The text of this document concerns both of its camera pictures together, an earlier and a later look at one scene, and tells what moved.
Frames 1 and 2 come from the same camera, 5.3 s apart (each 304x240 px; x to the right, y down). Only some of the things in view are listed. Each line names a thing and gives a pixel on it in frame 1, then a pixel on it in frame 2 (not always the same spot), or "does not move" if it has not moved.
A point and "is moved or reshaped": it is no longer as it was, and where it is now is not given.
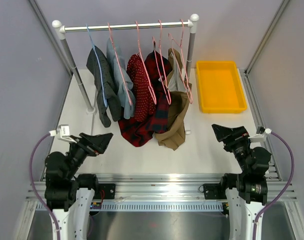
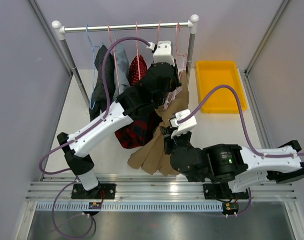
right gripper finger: [238, 132] -> [166, 131]
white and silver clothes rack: [59, 28] does not move
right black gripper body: [240, 147] -> [172, 143]
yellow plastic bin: [221, 89] does not move
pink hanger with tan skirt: [179, 56] -> [174, 96]
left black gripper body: [80, 150] -> [173, 82]
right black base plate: [214, 191] does not move
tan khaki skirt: [174, 136] is moved or reshaped
